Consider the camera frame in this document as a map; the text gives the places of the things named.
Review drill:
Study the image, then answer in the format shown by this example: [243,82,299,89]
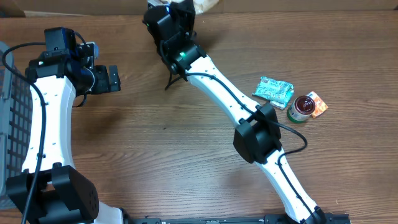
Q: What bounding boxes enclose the beige brown bread bag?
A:
[193,0,220,14]

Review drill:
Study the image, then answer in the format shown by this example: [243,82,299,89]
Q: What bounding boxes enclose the large teal wipes pack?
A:
[252,76,294,101]

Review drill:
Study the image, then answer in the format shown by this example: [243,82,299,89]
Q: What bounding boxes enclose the jar with green lid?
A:
[287,95,316,123]

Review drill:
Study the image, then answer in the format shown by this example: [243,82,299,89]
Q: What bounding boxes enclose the orange tissue pack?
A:
[307,91,328,118]

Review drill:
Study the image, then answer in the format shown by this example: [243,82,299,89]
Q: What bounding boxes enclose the teal tissue pack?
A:
[270,100,289,110]

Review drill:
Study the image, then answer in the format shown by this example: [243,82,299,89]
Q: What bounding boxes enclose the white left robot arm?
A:
[6,42,128,223]

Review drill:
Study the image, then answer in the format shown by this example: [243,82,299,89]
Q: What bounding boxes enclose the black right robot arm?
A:
[143,1,326,223]

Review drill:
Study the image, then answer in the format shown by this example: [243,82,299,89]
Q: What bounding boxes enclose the white barcode scanner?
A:
[147,0,170,9]

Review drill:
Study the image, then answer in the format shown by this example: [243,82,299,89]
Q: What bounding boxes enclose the dark grey plastic basket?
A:
[0,41,35,210]

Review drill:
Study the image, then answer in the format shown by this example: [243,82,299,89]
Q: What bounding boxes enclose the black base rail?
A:
[127,215,295,224]

